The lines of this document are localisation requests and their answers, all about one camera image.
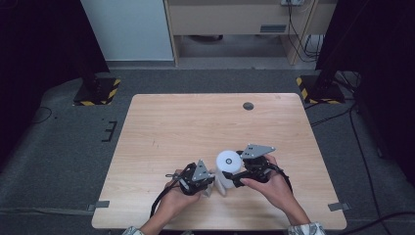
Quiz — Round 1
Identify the white cabinet panel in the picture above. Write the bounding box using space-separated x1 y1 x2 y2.
79 0 175 63

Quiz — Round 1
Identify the light wooden desk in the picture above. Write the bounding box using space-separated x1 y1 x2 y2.
163 0 339 68

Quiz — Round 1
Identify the person's right hand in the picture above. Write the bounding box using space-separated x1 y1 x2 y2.
239 154 298 217

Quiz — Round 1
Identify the white cylinder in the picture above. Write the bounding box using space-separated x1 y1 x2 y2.
213 149 244 190

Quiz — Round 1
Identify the black left gripper strap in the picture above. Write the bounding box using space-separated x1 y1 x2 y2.
149 162 198 219

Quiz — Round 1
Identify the thick black floor cable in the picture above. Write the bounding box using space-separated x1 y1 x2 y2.
308 72 415 235

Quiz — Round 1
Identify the bundle of black cables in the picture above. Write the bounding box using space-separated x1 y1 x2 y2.
286 0 325 64

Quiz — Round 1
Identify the person's left hand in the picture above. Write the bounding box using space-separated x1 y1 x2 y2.
159 168 203 219

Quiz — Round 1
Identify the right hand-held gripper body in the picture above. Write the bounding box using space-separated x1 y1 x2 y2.
240 143 279 184

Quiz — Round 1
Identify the thin black floor cable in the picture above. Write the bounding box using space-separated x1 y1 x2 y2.
31 106 54 125

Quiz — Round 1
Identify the black curtain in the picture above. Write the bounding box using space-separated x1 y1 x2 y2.
314 0 415 189
0 0 111 167

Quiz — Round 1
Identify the black gripper strap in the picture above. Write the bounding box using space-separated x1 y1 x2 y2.
266 162 294 194
149 162 198 219

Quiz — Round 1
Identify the black yellow striped stand base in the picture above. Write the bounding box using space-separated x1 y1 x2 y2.
296 74 346 106
72 76 122 107

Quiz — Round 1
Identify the white cloth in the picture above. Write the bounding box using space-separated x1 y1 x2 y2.
203 169 230 199

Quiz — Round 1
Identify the black right gripper strap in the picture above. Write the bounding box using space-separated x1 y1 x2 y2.
266 162 294 194

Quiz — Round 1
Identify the grey tape piece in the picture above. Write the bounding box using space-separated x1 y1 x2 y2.
86 200 111 212
327 202 351 212

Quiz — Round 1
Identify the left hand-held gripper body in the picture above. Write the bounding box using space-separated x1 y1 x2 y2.
177 159 215 197

